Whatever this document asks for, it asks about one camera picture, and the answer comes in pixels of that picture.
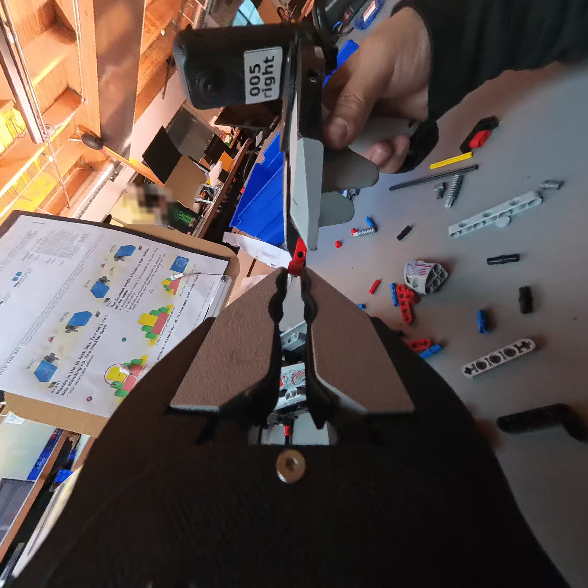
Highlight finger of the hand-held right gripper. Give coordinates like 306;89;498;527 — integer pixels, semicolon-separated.
318;192;356;228
288;137;380;252

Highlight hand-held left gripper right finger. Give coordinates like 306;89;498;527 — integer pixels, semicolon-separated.
301;268;415;428

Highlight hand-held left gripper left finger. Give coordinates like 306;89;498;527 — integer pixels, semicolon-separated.
170;268;288;423

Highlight red brick tooth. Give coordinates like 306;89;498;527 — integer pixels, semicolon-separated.
289;237;307;276

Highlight grey red brick vehicle model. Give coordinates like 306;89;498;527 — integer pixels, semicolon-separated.
269;322;308;442

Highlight person's right forearm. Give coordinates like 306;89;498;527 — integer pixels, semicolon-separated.
390;0;588;122

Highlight grey curved Lego panel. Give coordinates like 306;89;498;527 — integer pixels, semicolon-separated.
404;259;448;295

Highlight white clip bar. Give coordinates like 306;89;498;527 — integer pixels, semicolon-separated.
202;273;232;323

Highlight red T-shaped brick beam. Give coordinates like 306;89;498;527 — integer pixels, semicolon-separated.
396;284;421;321

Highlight long dark grey brick axle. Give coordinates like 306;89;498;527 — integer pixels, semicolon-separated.
390;164;478;191

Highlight yellow brick axle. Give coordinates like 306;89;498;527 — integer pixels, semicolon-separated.
429;152;473;170

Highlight white brick beam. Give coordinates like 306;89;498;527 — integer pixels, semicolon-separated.
462;339;537;378

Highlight light grey brick beam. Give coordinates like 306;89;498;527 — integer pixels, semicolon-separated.
448;190;544;239

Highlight black red brick piece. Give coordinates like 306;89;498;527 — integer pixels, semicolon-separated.
459;116;499;151

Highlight white instruction sheet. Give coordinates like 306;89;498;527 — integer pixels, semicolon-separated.
0;215;230;419

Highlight brown instruction board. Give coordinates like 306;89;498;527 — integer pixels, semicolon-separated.
0;210;240;437

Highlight black angled brick beam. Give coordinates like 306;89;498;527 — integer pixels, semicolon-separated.
497;403;588;435

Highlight dark computer monitor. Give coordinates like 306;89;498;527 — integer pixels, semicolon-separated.
0;478;36;547

